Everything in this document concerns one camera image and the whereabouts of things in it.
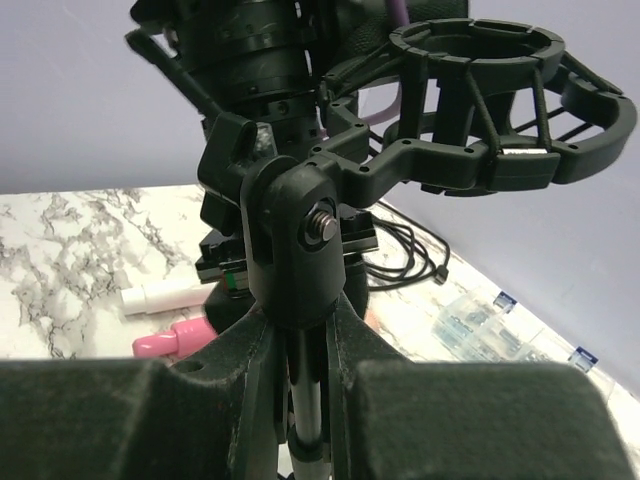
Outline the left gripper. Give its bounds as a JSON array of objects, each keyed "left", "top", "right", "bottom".
[{"left": 198, "top": 112, "right": 380, "bottom": 300}]

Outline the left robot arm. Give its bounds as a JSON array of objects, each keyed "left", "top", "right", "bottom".
[{"left": 127, "top": 1, "right": 486, "bottom": 158}]

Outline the pink microphone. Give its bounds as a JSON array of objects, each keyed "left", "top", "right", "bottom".
[{"left": 132, "top": 318, "right": 218, "bottom": 358}]

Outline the clear screw organiser box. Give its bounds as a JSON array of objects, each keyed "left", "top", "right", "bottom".
[{"left": 432, "top": 288, "right": 615, "bottom": 398}]

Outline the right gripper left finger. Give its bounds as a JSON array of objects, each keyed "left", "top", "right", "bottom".
[{"left": 1, "top": 312, "right": 278, "bottom": 479}]

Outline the tall shock mount stand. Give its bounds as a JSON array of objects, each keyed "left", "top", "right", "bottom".
[{"left": 197, "top": 18, "right": 639, "bottom": 480}]

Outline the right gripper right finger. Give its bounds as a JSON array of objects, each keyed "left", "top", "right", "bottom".
[{"left": 327, "top": 298, "right": 634, "bottom": 479}]

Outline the peach microphone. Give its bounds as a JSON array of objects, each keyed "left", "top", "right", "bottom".
[{"left": 364, "top": 308, "right": 381, "bottom": 332}]

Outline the white microphone grey head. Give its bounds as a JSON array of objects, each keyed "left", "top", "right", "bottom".
[{"left": 120, "top": 279, "right": 216, "bottom": 316}]

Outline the black usb cable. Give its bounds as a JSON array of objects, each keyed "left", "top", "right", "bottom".
[{"left": 362, "top": 202, "right": 451, "bottom": 292}]

